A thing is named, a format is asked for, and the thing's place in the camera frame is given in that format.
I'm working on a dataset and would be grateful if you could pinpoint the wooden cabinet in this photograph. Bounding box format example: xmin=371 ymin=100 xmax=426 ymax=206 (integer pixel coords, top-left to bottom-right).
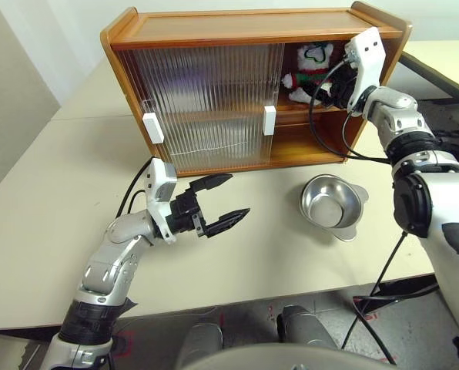
xmin=100 ymin=1 xmax=414 ymax=178

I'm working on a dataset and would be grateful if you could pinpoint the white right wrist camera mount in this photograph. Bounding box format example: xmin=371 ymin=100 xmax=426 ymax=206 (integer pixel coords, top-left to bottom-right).
xmin=344 ymin=26 xmax=387 ymax=113

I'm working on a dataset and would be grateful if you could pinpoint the white door handle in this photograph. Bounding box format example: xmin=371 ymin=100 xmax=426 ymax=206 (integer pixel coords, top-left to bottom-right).
xmin=263 ymin=105 xmax=276 ymax=136
xmin=142 ymin=112 xmax=166 ymax=144

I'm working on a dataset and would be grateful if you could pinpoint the dark grey rounded shape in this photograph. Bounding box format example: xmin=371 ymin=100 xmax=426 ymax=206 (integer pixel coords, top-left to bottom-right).
xmin=276 ymin=304 xmax=337 ymax=350
xmin=183 ymin=322 xmax=223 ymax=359

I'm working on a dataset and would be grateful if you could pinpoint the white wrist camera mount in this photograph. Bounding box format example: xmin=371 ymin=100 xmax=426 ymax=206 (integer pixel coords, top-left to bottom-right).
xmin=144 ymin=157 xmax=178 ymax=244
xmin=344 ymin=26 xmax=387 ymax=113

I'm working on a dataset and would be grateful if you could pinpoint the ribbed glass sliding door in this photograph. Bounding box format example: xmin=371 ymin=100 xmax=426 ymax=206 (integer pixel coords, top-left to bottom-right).
xmin=167 ymin=43 xmax=286 ymax=170
xmin=116 ymin=45 xmax=253 ymax=173

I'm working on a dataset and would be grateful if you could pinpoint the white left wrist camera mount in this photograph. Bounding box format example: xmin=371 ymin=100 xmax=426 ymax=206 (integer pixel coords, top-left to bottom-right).
xmin=144 ymin=157 xmax=178 ymax=244

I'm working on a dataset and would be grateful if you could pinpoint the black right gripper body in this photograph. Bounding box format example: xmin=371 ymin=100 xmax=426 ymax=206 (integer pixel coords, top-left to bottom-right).
xmin=323 ymin=71 xmax=358 ymax=110

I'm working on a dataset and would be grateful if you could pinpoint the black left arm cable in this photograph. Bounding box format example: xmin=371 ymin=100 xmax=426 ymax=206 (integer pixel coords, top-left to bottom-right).
xmin=116 ymin=156 xmax=154 ymax=221

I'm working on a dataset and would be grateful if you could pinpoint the beige black-framed side table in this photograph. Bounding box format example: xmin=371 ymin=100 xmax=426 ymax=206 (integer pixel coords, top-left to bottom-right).
xmin=398 ymin=40 xmax=459 ymax=133

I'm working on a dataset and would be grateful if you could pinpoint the stainless steel bowl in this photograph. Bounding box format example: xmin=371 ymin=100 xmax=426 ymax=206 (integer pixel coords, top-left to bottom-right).
xmin=300 ymin=173 xmax=370 ymax=243

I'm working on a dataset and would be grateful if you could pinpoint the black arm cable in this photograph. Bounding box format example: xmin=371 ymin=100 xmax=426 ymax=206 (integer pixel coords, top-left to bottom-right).
xmin=308 ymin=57 xmax=393 ymax=166
xmin=116 ymin=156 xmax=154 ymax=221

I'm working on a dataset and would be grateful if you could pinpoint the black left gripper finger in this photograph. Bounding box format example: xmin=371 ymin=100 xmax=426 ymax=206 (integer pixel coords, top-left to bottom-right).
xmin=204 ymin=208 xmax=251 ymax=238
xmin=189 ymin=173 xmax=233 ymax=193

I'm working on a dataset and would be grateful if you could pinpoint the grey robot torso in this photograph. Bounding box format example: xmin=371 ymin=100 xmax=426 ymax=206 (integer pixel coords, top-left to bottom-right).
xmin=173 ymin=344 xmax=398 ymax=370

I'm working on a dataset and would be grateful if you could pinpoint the black table leg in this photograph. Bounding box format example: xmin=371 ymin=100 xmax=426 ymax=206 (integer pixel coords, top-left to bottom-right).
xmin=352 ymin=282 xmax=439 ymax=310

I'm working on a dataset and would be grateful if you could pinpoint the long black trailing cable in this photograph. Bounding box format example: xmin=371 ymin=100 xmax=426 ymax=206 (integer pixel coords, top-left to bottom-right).
xmin=340 ymin=230 xmax=439 ymax=364

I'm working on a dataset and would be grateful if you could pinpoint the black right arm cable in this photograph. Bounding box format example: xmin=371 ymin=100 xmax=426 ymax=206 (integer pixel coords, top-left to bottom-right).
xmin=308 ymin=57 xmax=393 ymax=166

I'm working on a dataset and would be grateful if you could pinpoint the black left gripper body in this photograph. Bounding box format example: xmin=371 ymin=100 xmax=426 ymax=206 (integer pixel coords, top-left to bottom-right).
xmin=166 ymin=188 xmax=211 ymax=237

